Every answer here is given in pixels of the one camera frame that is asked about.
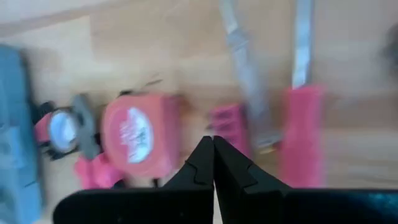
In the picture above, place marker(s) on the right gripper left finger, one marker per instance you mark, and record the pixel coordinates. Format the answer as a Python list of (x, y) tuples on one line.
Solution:
[(140, 208)]

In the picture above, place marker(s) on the small red black tool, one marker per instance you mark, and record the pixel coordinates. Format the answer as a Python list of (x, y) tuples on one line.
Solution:
[(62, 130)]

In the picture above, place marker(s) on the grey plastic tool case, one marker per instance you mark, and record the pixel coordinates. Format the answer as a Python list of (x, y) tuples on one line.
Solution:
[(15, 124)]

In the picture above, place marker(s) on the large pink flat-faced tool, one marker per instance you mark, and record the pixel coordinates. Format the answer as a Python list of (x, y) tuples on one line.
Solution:
[(136, 133)]

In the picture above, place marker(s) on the small pink block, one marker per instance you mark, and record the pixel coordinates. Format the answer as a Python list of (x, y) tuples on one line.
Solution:
[(230, 124)]

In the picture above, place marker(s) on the silver shaft with brass cap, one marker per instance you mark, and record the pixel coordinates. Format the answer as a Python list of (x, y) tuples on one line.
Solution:
[(245, 77)]

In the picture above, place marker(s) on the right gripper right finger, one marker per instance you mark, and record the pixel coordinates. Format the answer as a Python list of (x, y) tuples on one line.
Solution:
[(295, 208)]

